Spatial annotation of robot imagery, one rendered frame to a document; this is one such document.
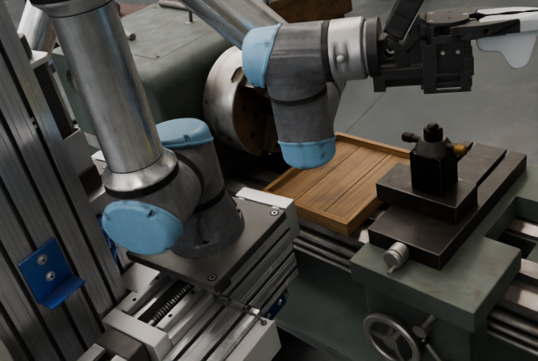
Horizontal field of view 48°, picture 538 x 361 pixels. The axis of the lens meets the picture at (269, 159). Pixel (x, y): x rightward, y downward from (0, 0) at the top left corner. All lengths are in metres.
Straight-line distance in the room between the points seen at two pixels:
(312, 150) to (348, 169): 0.96
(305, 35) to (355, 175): 1.02
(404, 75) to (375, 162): 1.04
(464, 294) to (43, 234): 0.80
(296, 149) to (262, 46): 0.14
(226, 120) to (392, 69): 0.99
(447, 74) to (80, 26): 0.45
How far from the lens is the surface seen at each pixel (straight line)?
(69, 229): 1.10
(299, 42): 0.72
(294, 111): 0.76
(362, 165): 1.75
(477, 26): 0.69
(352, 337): 1.74
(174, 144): 0.99
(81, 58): 0.82
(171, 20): 2.09
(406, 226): 1.38
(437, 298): 1.29
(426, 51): 0.70
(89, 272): 1.15
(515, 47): 0.72
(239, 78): 1.65
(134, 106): 0.85
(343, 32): 0.72
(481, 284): 1.31
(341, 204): 1.61
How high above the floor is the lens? 1.84
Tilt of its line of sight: 31 degrees down
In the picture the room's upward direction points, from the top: 13 degrees counter-clockwise
